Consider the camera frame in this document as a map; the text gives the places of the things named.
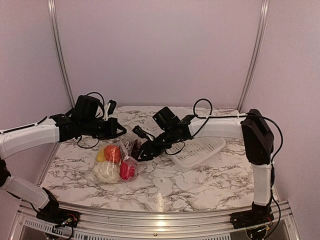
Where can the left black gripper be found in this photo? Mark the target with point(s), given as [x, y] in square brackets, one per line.
[110, 134]

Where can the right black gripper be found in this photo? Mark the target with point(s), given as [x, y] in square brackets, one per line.
[144, 147]

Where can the fake purple grapes bunch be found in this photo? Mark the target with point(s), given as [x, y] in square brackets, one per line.
[133, 148]

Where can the fake red pepper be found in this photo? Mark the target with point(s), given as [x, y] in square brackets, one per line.
[127, 171]

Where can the clear zip top bag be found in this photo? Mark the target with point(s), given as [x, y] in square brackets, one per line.
[125, 157]

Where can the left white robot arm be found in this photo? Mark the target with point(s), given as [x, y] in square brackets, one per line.
[54, 129]

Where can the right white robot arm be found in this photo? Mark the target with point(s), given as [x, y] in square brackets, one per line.
[251, 128]

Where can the fake orange tomato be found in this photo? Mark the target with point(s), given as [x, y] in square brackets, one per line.
[112, 153]

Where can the fake white cauliflower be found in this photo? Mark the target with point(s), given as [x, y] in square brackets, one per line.
[107, 172]

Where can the white plastic basket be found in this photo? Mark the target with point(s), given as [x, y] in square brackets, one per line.
[194, 153]

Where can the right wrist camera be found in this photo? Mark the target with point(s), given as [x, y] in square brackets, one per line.
[142, 133]

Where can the front aluminium frame rail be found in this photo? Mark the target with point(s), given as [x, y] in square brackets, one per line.
[105, 224]

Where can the left aluminium frame post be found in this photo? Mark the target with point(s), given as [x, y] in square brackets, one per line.
[59, 51]

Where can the aluminium frame post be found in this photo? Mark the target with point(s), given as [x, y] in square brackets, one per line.
[59, 51]
[257, 46]

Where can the right aluminium frame post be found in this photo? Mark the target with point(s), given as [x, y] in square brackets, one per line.
[257, 46]

